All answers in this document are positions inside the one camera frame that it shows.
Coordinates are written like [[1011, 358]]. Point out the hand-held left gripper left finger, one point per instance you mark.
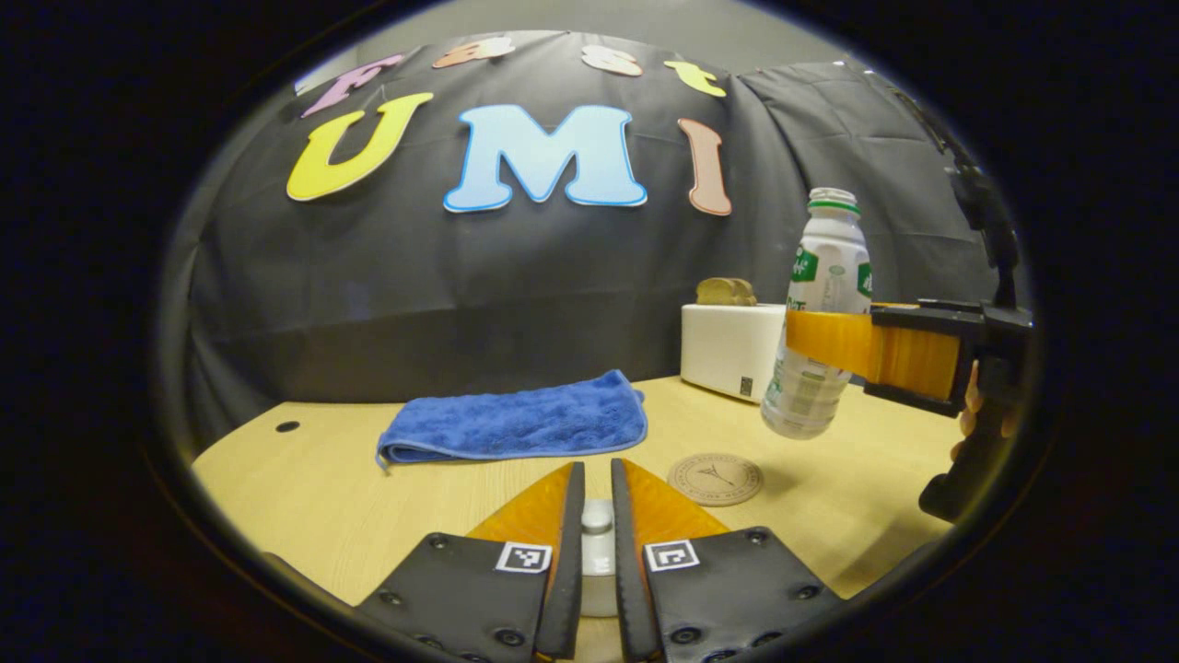
[[569, 552]]

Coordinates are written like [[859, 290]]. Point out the round cork coaster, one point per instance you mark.
[[715, 479]]

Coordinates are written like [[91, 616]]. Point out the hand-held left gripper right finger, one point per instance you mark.
[[626, 571]]

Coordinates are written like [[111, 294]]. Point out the blue folded towel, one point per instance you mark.
[[516, 424]]

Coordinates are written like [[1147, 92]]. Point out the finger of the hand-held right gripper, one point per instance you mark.
[[921, 322]]

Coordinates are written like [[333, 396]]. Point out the brown bread slice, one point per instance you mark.
[[744, 295], [714, 293]]

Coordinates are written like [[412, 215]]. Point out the white toaster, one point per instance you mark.
[[728, 350]]

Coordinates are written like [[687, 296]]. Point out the black backdrop cloth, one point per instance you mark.
[[461, 276]]

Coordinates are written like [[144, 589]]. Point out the white plastic water bottle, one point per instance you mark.
[[829, 267]]

